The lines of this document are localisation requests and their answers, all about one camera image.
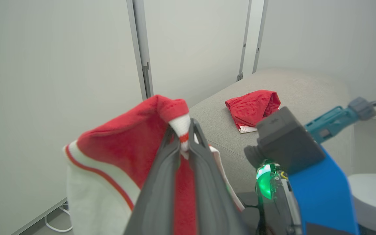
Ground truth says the looped white cable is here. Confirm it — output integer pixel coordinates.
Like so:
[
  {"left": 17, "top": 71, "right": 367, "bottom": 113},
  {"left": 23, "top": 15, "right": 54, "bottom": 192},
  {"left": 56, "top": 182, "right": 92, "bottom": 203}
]
[{"left": 44, "top": 205, "right": 73, "bottom": 233}]

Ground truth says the teal right camera connector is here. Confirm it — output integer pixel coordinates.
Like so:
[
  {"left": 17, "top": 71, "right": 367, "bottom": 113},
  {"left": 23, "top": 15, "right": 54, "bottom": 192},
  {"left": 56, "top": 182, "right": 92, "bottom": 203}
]
[{"left": 305, "top": 106, "right": 352, "bottom": 144}]

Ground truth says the blue right camera mount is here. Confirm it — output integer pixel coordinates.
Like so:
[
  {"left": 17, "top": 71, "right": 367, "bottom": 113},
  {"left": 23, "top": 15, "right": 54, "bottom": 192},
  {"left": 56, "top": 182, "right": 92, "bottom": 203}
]
[{"left": 288, "top": 146, "right": 360, "bottom": 235}]

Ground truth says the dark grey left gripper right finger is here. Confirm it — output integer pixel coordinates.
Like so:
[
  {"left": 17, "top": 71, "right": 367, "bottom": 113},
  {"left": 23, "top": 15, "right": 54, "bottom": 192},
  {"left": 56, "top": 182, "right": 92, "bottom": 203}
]
[{"left": 188, "top": 118, "right": 249, "bottom": 235}]

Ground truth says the red and white striped garment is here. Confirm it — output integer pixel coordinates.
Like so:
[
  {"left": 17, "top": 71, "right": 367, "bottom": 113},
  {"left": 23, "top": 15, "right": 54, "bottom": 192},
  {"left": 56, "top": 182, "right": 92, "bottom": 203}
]
[{"left": 63, "top": 95, "right": 246, "bottom": 235}]

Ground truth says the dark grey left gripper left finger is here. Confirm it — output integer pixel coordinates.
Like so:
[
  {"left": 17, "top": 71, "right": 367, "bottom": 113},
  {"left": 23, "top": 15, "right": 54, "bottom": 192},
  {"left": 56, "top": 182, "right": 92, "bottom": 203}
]
[{"left": 124, "top": 126, "right": 180, "bottom": 235}]

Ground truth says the grey fabric sofa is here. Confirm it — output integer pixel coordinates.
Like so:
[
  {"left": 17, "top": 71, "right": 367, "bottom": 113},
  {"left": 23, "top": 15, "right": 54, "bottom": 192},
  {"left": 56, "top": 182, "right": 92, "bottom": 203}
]
[{"left": 188, "top": 68, "right": 355, "bottom": 194}]

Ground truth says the narrow white partition panel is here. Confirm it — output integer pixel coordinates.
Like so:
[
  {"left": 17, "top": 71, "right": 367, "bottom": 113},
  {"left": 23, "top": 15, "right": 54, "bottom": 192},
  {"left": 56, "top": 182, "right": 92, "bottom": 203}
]
[{"left": 133, "top": 0, "right": 252, "bottom": 108}]

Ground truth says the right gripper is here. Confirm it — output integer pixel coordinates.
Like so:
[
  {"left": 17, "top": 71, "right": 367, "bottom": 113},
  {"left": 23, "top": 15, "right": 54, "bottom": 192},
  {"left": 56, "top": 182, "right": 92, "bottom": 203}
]
[{"left": 256, "top": 160, "right": 303, "bottom": 235}]

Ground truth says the grey right camera cable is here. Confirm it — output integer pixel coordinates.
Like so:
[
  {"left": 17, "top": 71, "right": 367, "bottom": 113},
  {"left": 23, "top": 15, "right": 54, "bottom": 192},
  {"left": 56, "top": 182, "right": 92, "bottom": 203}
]
[{"left": 348, "top": 97, "right": 376, "bottom": 121}]

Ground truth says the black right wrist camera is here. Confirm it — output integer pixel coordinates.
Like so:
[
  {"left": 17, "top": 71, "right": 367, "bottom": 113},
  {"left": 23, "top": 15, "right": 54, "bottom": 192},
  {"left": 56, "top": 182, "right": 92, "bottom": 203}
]
[{"left": 244, "top": 106, "right": 326, "bottom": 175}]

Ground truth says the plain red garment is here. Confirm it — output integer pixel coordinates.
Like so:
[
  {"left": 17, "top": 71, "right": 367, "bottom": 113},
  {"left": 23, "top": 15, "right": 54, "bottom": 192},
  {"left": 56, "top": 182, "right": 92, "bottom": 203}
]
[{"left": 225, "top": 90, "right": 281, "bottom": 133}]

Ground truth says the large white partition panel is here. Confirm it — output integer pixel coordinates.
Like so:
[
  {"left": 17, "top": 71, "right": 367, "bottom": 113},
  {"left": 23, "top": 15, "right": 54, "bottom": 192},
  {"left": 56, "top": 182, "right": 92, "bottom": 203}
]
[{"left": 0, "top": 0, "right": 150, "bottom": 235}]

